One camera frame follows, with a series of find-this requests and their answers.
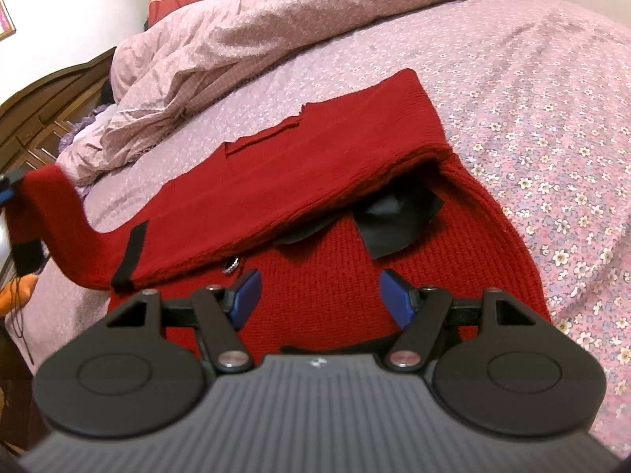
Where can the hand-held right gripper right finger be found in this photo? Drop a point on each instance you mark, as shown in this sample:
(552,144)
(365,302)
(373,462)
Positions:
(397,298)

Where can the red knitted sweater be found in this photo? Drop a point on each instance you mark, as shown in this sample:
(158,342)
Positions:
(320,192)

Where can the floral pink bed sheet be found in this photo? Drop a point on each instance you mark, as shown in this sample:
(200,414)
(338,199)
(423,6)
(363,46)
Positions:
(542,108)

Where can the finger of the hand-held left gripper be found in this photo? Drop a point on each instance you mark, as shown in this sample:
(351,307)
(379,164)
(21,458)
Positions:
(6,192)

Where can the purple ruffled pillow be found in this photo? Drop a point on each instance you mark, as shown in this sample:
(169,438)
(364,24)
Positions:
(81,125)

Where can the dark wooden headboard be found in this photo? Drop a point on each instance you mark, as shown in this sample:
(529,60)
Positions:
(29,123)

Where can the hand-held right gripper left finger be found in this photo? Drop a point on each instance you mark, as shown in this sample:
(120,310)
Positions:
(244,295)

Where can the orange plush toy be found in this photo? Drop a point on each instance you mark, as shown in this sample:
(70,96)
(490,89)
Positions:
(15,293)

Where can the pink floral duvet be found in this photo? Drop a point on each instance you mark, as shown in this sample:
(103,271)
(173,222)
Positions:
(296,19)

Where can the framed wall picture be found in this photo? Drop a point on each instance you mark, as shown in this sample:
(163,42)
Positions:
(5,22)

